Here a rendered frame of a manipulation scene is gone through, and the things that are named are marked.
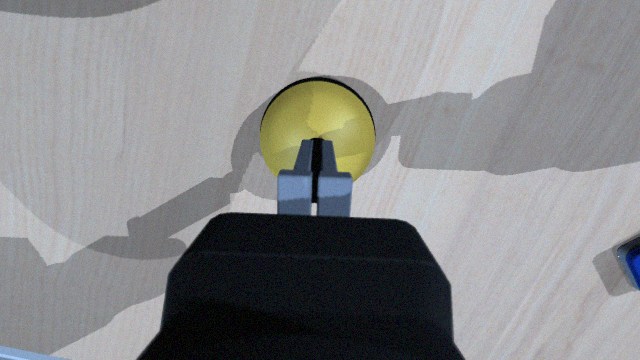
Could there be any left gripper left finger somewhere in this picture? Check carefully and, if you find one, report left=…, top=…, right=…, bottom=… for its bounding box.
left=277, top=139, right=317, bottom=215

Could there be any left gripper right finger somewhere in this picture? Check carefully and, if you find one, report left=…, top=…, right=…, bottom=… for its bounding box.
left=315, top=140, right=353, bottom=217

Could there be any yellow dome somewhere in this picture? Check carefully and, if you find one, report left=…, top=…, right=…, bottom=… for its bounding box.
left=260, top=77, right=375, bottom=183

